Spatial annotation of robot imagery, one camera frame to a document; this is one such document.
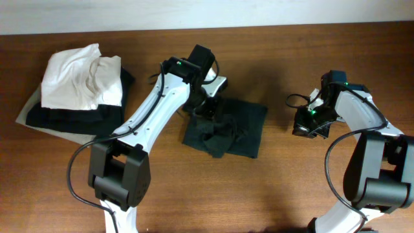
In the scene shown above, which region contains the folded black garment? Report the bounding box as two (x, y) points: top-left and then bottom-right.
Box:
(25, 69), (135, 136)

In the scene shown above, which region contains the folded white t-shirt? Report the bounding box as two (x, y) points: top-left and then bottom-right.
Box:
(41, 43), (123, 111)

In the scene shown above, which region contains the dark green Nike t-shirt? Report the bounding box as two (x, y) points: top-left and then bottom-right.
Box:
(182, 98), (268, 159)

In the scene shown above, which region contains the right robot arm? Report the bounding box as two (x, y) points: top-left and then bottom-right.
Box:
(292, 70), (413, 232)

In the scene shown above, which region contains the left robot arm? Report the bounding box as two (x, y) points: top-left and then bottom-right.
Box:
(88, 45), (227, 232)

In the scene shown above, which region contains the folded beige garment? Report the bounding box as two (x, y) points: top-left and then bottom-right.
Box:
(15, 83), (98, 146)

